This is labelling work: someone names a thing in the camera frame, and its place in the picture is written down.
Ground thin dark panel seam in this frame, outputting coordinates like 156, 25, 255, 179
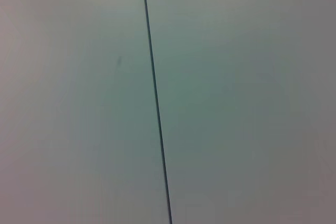
140, 0, 173, 224

